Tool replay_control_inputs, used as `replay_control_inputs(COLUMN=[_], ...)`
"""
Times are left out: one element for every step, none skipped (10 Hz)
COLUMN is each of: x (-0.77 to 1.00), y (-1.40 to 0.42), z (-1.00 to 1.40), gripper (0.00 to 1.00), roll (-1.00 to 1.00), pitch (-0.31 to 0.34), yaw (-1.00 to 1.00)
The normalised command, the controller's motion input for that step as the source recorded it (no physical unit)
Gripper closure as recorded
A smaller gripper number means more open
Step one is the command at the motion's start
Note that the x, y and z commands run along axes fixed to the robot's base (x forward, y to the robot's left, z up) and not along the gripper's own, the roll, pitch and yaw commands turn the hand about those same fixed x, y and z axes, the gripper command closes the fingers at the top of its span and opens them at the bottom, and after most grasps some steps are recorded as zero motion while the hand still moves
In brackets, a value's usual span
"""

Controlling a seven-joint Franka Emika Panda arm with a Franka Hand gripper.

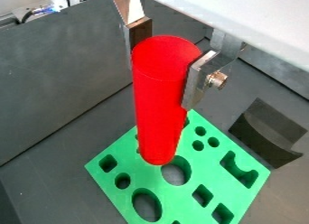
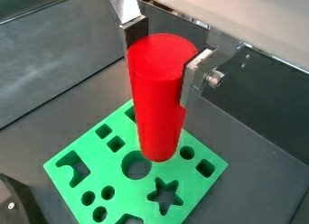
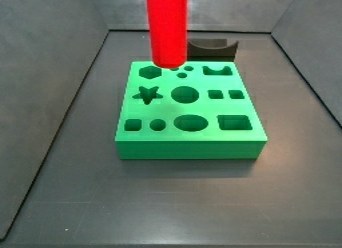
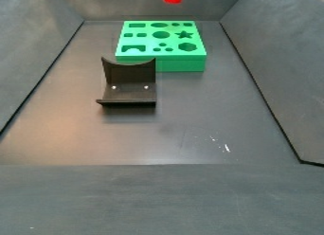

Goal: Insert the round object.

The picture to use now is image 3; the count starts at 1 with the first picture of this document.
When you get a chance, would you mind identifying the green shape sorter block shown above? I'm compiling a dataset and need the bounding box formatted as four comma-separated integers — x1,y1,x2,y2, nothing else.
115,61,267,159

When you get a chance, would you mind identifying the red round cylinder peg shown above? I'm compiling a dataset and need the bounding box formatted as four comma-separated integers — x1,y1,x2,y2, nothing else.
147,0,187,68

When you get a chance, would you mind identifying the dark grey curved block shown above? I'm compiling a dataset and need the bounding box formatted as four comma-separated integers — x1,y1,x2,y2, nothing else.
187,38,239,61

